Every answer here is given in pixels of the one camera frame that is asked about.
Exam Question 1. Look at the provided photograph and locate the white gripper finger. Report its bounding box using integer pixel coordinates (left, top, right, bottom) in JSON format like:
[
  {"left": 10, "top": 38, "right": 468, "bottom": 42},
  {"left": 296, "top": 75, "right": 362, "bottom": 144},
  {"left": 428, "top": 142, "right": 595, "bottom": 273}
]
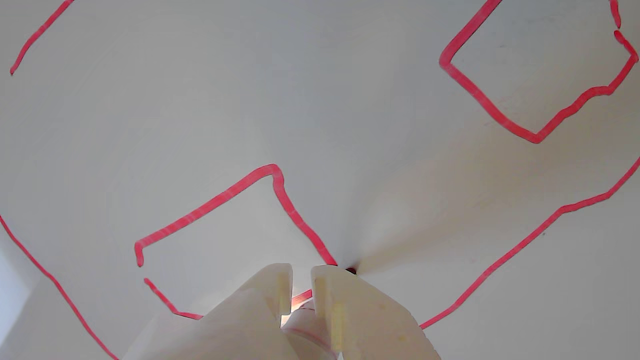
[
  {"left": 122, "top": 263, "right": 301, "bottom": 360},
  {"left": 310, "top": 265, "right": 442, "bottom": 360}
]

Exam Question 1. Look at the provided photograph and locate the red whiteboard marker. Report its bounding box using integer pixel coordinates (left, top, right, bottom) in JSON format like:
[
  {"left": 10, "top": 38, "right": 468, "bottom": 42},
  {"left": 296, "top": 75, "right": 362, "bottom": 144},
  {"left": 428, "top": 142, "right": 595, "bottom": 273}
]
[{"left": 281, "top": 267, "right": 358, "bottom": 360}]

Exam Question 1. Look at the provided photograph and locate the large whiteboard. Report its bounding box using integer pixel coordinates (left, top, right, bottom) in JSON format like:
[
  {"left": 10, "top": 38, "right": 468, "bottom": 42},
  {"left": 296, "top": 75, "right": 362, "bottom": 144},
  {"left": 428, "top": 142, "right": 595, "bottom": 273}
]
[{"left": 0, "top": 0, "right": 640, "bottom": 360}]

